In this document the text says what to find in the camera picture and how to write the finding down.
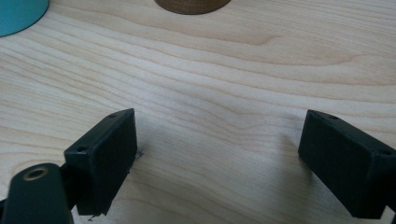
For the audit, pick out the teal cup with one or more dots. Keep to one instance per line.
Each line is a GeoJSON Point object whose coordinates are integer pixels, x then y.
{"type": "Point", "coordinates": [18, 12]}

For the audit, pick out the silver metal cup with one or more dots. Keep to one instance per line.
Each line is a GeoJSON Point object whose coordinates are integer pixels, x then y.
{"type": "Point", "coordinates": [191, 6]}

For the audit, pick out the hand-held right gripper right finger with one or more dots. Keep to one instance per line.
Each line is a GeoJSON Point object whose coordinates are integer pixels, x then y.
{"type": "Point", "coordinates": [342, 161]}

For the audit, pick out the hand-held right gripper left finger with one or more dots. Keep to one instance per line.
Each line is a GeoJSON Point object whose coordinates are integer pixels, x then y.
{"type": "Point", "coordinates": [102, 161]}

